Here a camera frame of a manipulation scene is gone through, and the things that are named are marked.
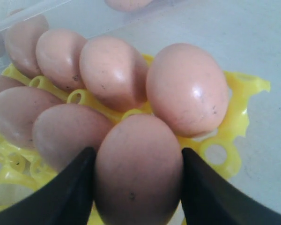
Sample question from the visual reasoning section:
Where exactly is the brown egg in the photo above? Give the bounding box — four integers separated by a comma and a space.
104, 0, 153, 12
79, 35, 148, 112
36, 29, 87, 93
0, 86, 63, 150
95, 114, 183, 225
146, 43, 229, 137
0, 75, 24, 92
5, 15, 49, 79
32, 104, 114, 172

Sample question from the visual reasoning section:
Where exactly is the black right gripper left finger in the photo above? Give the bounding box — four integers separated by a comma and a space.
0, 148, 96, 225

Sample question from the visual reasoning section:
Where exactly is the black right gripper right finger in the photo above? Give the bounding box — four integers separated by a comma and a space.
181, 148, 281, 225

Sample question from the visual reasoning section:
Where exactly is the clear plastic bin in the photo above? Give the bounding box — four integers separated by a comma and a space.
0, 0, 281, 189

